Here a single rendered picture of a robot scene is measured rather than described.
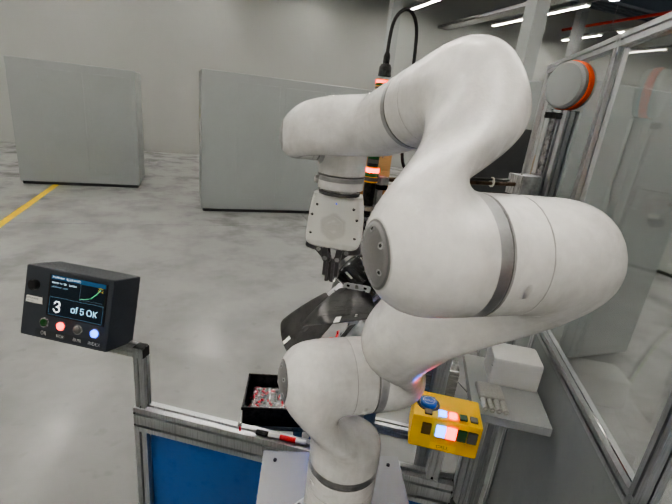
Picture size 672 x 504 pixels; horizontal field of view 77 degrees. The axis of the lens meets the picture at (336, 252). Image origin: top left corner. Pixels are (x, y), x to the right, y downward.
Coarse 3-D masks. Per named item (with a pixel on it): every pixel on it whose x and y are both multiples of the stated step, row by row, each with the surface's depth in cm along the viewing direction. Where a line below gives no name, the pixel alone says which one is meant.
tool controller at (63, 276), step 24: (48, 264) 114; (72, 264) 119; (48, 288) 110; (72, 288) 108; (96, 288) 107; (120, 288) 109; (24, 312) 111; (72, 312) 109; (96, 312) 108; (120, 312) 111; (48, 336) 110; (72, 336) 109; (120, 336) 112
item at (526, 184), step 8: (512, 176) 149; (520, 176) 146; (528, 176) 145; (536, 176) 147; (520, 184) 146; (528, 184) 146; (536, 184) 148; (512, 192) 149; (520, 192) 146; (528, 192) 148; (536, 192) 149
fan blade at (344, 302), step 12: (324, 300) 128; (336, 300) 126; (348, 300) 125; (360, 300) 126; (372, 300) 127; (312, 312) 122; (324, 312) 120; (336, 312) 118; (348, 312) 117; (360, 312) 116; (312, 324) 116; (324, 324) 114
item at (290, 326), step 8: (320, 296) 149; (304, 304) 152; (312, 304) 149; (296, 312) 152; (304, 312) 149; (288, 320) 153; (296, 320) 149; (280, 328) 154; (288, 328) 150; (296, 328) 147; (304, 328) 145; (312, 328) 144; (320, 328) 142; (328, 328) 142; (296, 336) 145; (304, 336) 144; (312, 336) 142; (320, 336) 141; (288, 344) 145
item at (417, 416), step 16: (448, 400) 104; (464, 400) 105; (416, 416) 98; (432, 416) 98; (448, 416) 99; (480, 416) 100; (416, 432) 100; (432, 432) 99; (480, 432) 96; (432, 448) 100; (448, 448) 99; (464, 448) 98
